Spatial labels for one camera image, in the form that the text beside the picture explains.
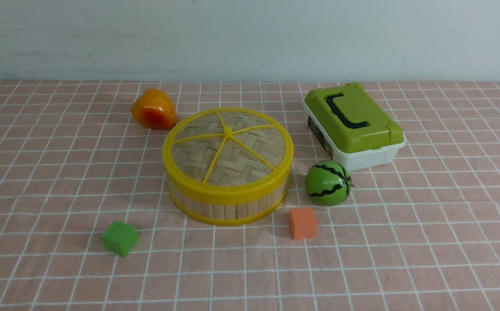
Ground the green toy watermelon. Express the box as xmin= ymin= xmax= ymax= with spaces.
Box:
xmin=305 ymin=161 xmax=354 ymax=206

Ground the orange toy pear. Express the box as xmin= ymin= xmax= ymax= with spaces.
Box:
xmin=131 ymin=88 xmax=178 ymax=130

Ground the green foam cube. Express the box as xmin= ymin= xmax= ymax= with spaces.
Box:
xmin=100 ymin=220 xmax=139 ymax=257

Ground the yellow woven bamboo steamer lid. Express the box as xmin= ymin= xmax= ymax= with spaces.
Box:
xmin=162 ymin=108 xmax=294 ymax=205

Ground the bamboo steamer basket yellow rim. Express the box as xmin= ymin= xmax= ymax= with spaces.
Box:
xmin=165 ymin=173 xmax=290 ymax=226

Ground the orange foam cube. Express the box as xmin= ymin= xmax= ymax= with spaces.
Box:
xmin=289 ymin=206 xmax=318 ymax=240

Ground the pink checkered tablecloth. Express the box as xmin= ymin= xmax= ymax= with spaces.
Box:
xmin=0 ymin=80 xmax=500 ymax=311

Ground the green and white lunch box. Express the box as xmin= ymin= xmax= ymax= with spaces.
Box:
xmin=303 ymin=83 xmax=407 ymax=171

